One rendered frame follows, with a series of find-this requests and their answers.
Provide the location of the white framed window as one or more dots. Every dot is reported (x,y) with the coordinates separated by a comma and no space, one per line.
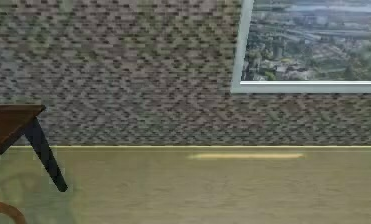
(306,46)

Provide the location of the dark brown wooden table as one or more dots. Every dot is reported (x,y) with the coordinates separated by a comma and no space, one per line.
(13,120)

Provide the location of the light brown curved chair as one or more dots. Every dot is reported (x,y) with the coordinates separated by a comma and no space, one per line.
(9,211)

